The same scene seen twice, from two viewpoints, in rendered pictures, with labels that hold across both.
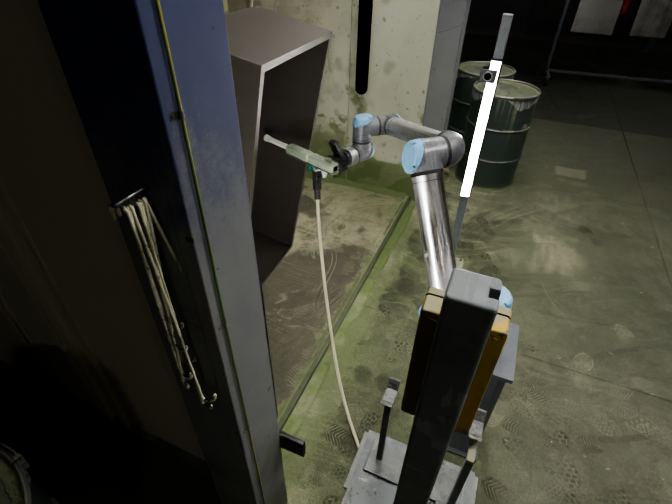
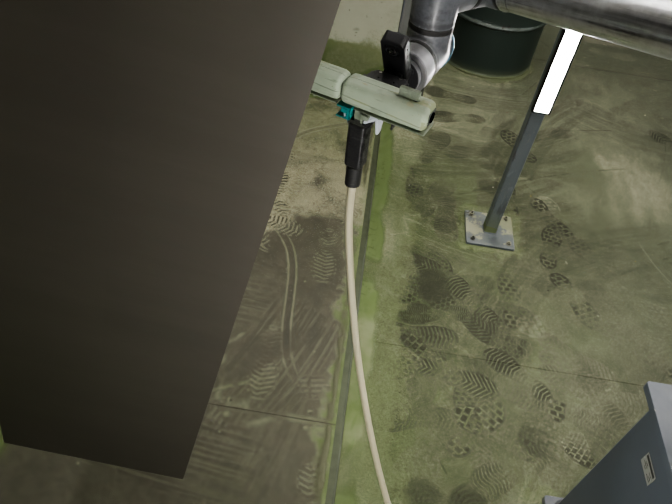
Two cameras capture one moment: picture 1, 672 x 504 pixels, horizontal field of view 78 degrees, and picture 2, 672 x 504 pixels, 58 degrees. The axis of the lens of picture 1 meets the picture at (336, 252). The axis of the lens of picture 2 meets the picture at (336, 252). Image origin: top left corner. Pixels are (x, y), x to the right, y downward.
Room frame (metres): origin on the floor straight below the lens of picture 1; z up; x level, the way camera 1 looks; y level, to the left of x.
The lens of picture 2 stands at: (0.88, 0.42, 1.69)
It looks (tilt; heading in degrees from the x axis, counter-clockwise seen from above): 46 degrees down; 338
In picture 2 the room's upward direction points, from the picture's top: 9 degrees clockwise
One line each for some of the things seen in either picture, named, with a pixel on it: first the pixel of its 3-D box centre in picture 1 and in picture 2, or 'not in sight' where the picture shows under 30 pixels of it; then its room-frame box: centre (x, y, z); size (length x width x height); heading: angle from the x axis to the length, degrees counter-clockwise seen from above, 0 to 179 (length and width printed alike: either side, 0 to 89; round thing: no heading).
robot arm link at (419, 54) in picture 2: (348, 156); (406, 69); (1.85, -0.05, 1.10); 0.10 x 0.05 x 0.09; 46
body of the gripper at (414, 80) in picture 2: (336, 163); (390, 91); (1.79, 0.01, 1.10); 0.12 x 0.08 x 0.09; 136
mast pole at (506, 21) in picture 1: (472, 163); (562, 49); (2.40, -0.84, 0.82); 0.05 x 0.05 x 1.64; 68
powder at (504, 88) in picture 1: (506, 89); not in sight; (3.80, -1.47, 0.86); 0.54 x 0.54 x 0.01
